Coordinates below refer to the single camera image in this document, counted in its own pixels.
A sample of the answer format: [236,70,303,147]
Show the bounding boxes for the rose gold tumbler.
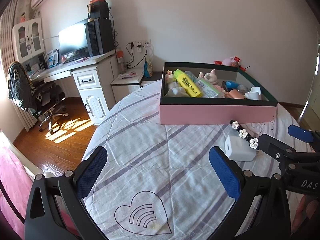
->
[224,89,246,99]

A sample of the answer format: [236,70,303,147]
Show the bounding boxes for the black hair clip white flowers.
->
[229,120,259,150]

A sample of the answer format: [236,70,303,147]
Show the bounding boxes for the black speaker box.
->
[87,1,110,20]

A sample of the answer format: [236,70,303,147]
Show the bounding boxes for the white desk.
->
[30,50,119,126]

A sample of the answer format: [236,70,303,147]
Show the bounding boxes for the white glass-door cabinet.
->
[12,18,44,63]

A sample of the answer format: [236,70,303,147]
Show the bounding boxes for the pink and black box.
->
[159,62,278,125]

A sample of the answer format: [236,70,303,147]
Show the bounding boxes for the black computer tower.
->
[85,18,115,56]

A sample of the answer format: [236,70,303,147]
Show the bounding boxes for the black office chair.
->
[14,66,68,134]

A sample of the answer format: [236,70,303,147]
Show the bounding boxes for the doll on cabinet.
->
[20,12,27,23]

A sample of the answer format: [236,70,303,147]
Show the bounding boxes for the teal toy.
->
[184,70,198,82]

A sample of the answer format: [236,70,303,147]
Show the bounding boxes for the pink block donut figure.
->
[214,85,227,94]

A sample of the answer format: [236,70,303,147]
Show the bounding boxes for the black computer monitor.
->
[58,19,87,56]

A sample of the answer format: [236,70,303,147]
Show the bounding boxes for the red toy storage box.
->
[214,56,250,72]

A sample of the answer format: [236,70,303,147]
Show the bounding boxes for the pink white block figure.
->
[165,70,176,84]

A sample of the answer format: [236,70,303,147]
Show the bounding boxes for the blue highlighter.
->
[225,81,240,90]

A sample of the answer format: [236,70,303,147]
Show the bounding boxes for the orange capped bottle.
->
[117,50,126,74]

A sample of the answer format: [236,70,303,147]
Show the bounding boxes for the clear box with blue cloth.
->
[195,79,223,98]

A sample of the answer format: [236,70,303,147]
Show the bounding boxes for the pink bedding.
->
[0,132,78,240]

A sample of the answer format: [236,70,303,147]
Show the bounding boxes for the yellow highlighter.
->
[174,69,202,98]

